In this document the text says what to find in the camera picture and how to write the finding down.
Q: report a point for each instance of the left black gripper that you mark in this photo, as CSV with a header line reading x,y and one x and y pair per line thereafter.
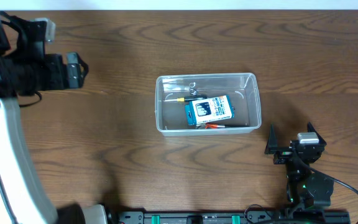
x,y
72,70

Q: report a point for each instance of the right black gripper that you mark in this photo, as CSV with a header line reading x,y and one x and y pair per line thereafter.
x,y
283,155

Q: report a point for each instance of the small black-handled claw hammer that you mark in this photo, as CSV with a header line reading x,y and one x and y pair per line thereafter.
x,y
234,126

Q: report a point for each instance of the clear plastic storage container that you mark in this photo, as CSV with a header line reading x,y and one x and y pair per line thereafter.
x,y
241,88

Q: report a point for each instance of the blue white cardboard box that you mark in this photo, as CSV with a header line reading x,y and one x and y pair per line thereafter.
x,y
209,110

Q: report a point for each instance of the red-handled cutting pliers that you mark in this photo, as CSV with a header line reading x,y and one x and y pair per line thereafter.
x,y
210,126

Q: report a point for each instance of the silver combination wrench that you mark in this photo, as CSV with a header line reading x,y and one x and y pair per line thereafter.
x,y
192,89

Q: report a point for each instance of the black yellow screwdriver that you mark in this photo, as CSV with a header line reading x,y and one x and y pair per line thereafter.
x,y
187,99

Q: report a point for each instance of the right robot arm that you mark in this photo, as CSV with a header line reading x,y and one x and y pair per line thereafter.
x,y
306,189

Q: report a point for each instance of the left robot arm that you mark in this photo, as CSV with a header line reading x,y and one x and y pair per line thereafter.
x,y
22,197

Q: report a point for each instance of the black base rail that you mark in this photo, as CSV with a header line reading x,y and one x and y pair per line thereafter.
x,y
250,216

